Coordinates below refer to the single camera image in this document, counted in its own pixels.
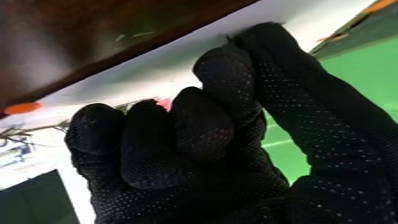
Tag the white sheet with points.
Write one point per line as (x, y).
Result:
(149, 70)

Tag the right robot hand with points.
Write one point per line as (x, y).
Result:
(237, 160)

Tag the dark mat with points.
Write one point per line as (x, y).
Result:
(369, 30)

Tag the pink flower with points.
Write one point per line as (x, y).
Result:
(42, 128)

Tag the blue flower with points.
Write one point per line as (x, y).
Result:
(14, 156)

